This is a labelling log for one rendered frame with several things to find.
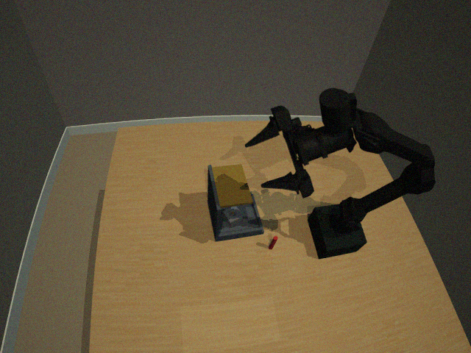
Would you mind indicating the dark red peg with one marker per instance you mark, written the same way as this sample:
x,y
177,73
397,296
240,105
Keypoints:
x,y
274,240

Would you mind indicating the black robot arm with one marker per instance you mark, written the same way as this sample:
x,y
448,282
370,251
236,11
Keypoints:
x,y
341,118

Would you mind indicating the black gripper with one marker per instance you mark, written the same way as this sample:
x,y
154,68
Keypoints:
x,y
309,146

